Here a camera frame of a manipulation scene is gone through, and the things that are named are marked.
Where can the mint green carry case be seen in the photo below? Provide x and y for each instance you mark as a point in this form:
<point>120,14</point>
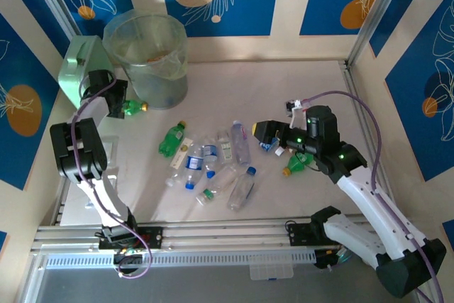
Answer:
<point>71,69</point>

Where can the clear bottle long white label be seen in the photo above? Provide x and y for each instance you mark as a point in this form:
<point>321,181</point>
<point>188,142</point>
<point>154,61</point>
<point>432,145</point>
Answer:
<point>179,161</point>

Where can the clear bottle green cap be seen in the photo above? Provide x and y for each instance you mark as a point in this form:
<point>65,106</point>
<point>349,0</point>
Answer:
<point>220,180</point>

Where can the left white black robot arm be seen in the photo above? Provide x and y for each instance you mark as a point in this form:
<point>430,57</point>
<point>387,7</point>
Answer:
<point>106,203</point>

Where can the crushed bottle blue label white cap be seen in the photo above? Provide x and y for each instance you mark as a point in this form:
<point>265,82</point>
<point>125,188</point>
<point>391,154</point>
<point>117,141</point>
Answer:
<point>266,147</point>

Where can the white bottle red cap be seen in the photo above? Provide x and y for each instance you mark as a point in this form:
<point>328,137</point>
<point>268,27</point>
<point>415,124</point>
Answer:
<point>156,58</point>

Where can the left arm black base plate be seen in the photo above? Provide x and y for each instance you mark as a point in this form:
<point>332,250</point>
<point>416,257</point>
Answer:
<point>154,237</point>

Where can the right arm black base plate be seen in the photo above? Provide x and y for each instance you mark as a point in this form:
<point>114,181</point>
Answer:
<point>298,233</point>

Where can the aluminium side rail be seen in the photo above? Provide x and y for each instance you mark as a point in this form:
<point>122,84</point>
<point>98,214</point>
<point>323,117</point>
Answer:
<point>350,79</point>
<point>59,207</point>

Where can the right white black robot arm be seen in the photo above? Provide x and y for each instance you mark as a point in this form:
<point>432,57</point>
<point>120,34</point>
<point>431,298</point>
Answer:
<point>372,203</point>

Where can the large clear bottle blue cap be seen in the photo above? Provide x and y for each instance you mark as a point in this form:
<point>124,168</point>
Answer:
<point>241,189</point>

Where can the tall clear bottle pink label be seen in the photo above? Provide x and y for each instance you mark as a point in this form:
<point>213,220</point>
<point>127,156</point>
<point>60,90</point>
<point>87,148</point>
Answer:
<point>241,147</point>

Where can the clear bottle white green label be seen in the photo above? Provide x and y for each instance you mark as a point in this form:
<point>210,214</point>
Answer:
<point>226,148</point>

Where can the clear plastic organizer box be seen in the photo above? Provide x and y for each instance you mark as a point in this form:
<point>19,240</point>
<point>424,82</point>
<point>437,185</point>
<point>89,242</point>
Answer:
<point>271,271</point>

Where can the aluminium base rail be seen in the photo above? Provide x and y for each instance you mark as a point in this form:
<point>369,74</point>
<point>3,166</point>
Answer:
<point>227,235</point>

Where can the mesh bin with plastic liner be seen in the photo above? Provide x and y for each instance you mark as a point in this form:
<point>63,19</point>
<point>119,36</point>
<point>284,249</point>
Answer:
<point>156,83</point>

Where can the small crushed blue label bottle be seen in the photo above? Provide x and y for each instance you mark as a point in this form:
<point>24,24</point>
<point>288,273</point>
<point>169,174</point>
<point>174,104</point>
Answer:
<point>210,152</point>

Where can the green plastic bottle yellow cap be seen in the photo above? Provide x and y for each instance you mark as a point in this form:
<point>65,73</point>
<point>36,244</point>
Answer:
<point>134,108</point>
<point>170,141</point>
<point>296,164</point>

